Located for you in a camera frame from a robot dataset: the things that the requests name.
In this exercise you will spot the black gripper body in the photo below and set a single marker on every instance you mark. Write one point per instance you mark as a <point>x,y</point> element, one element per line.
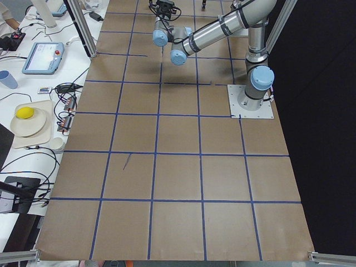
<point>166,5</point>

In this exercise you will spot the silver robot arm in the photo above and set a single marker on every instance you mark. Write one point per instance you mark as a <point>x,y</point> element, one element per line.
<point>249,15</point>

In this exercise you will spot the black box with red button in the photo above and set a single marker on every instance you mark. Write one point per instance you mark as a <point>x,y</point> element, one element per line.
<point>11,43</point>

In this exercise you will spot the black power adapter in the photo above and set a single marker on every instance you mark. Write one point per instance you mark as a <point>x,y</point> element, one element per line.
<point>96,16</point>

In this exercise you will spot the blue teach pendant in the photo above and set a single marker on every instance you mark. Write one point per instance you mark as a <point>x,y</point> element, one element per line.
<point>44,58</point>
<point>57,8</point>

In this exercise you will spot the white cylinder tube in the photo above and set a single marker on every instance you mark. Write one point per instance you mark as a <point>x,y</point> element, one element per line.
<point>45,13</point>

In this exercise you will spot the upper small circuit board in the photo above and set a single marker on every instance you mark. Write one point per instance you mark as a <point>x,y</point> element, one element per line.
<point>71,104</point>

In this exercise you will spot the small circuit board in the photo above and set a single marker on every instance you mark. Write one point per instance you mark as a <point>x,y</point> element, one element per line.
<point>71,104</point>
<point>64,125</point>

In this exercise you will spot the small colourful card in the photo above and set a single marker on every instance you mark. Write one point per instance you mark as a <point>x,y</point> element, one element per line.
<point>45,90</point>

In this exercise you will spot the lower small circuit board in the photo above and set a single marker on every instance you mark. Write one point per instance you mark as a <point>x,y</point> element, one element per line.
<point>64,125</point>

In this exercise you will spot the white paper cup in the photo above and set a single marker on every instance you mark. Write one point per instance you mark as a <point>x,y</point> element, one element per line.
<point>57,144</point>

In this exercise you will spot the light blue plastic cup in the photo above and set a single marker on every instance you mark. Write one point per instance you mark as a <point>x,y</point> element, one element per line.
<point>8,80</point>

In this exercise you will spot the yellow lemon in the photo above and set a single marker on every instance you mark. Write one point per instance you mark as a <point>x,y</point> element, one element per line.
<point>25,113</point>

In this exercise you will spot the beige rectangular tray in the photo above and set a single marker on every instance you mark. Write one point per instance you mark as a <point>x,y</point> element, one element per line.
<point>45,134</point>

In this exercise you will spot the beige round plate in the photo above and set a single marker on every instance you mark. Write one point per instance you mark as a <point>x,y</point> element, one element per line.
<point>28,127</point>

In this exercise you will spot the black device on table edge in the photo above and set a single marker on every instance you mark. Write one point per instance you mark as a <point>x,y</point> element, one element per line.
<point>17,194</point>

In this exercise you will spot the aluminium frame post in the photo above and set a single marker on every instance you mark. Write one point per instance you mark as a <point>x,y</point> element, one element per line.
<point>78,18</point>

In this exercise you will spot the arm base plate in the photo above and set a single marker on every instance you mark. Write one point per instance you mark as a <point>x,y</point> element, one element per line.
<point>241,106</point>

